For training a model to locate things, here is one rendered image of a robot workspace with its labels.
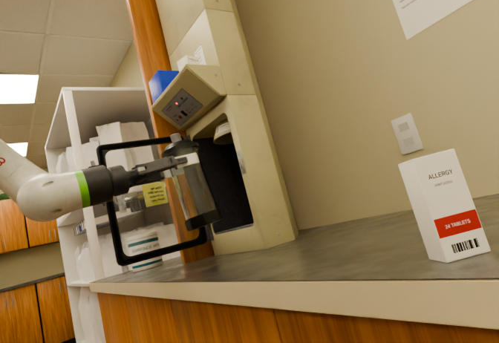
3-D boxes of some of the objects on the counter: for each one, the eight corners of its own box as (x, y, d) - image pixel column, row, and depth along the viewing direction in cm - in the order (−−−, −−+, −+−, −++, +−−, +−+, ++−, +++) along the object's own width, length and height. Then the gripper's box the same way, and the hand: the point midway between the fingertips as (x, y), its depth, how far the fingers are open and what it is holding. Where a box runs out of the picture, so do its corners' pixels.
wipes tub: (157, 264, 167) (151, 232, 170) (167, 263, 157) (160, 229, 159) (129, 272, 160) (122, 239, 162) (137, 272, 149) (131, 235, 152)
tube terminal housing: (269, 238, 142) (223, 61, 155) (327, 229, 116) (266, 16, 129) (214, 255, 128) (168, 58, 141) (266, 249, 102) (205, 7, 115)
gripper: (112, 154, 82) (201, 137, 94) (99, 180, 100) (176, 162, 112) (121, 185, 81) (210, 163, 93) (107, 205, 99) (183, 185, 111)
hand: (183, 165), depth 101 cm, fingers closed on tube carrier, 9 cm apart
